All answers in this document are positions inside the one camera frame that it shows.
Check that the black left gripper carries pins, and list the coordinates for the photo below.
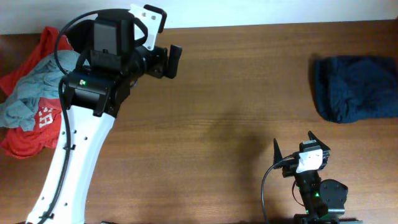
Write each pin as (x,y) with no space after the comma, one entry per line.
(158,67)

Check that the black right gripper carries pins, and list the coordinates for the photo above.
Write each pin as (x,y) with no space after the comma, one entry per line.
(290,168)

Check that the navy blue shorts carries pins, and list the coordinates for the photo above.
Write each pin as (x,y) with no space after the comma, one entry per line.
(352,88)

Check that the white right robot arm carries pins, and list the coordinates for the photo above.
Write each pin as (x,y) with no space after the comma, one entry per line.
(323,200)

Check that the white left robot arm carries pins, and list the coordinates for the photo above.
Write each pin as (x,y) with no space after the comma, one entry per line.
(119,49)

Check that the black garment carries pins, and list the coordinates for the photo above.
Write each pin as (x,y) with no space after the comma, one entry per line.
(81,35)

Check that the red printed t-shirt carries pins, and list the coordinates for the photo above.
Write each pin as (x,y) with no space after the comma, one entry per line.
(47,120)

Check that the grey t-shirt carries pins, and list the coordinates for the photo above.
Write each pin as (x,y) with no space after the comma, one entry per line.
(20,108)

